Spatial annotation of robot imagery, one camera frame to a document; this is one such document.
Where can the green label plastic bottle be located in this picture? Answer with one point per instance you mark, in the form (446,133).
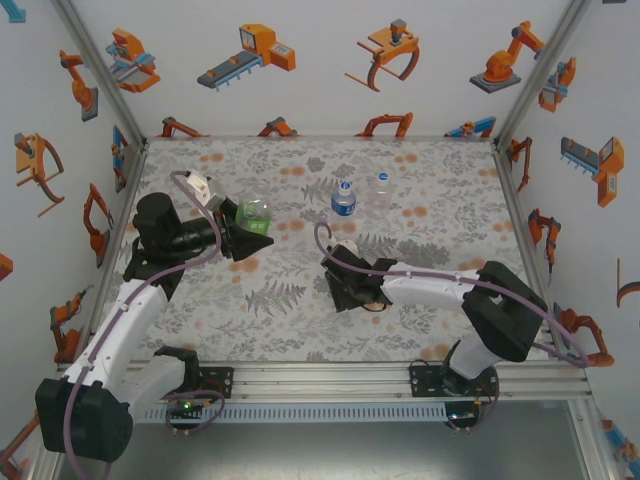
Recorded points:
(255,217)

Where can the blue label plastic bottle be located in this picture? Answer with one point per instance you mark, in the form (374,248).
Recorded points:
(344,205)

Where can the clear unlabelled plastic bottle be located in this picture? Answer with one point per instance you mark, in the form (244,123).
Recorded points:
(381,197)

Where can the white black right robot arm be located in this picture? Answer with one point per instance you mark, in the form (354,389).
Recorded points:
(430,282)

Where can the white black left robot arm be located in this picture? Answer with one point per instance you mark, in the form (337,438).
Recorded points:
(125,325)

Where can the floral table cloth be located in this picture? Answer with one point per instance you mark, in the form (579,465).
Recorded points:
(300,325)

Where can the small circuit board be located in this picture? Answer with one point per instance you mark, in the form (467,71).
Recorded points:
(461,415)
(185,406)

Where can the aluminium table side rail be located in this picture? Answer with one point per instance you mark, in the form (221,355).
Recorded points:
(504,167)
(135,175)

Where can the aluminium table edge rail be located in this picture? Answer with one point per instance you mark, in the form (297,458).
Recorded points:
(320,382)

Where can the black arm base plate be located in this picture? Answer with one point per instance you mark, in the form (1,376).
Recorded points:
(425,380)
(220,382)

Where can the aluminium corner post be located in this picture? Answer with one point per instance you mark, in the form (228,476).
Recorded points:
(542,75)
(100,75)

